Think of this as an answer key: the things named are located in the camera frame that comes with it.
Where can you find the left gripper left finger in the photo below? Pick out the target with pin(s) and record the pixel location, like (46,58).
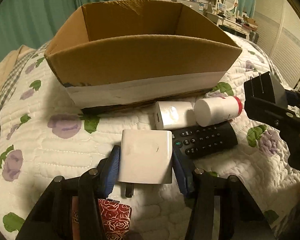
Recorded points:
(51,217)

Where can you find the white dressing table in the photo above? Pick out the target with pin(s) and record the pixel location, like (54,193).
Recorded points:
(229,24)

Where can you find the grey checked bed sheet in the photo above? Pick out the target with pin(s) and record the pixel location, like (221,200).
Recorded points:
(9,86)

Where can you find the white bottle red band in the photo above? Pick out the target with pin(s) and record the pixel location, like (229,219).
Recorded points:
(211,111)

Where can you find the green curtain left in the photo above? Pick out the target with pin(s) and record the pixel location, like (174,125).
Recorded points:
(33,22)

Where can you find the small white adapter cube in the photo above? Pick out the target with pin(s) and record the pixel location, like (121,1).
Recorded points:
(170,115)

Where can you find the black remote control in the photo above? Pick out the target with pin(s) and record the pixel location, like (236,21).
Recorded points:
(196,141)

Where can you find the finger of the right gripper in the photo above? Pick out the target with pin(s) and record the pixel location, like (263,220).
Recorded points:
(278,117)

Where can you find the pink rose wallet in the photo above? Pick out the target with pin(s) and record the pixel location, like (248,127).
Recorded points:
(115,218)

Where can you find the brown cardboard box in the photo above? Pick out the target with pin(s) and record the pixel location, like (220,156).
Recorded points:
(126,52)

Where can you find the white louvred wardrobe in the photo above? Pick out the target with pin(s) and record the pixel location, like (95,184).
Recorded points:
(279,37)

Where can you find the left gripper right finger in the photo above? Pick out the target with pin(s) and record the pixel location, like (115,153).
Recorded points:
(222,207)

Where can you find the floral quilted bedspread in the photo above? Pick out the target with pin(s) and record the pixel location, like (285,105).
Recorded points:
(43,135)

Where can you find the white power adapter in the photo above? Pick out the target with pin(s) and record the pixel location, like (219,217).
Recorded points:
(145,158)

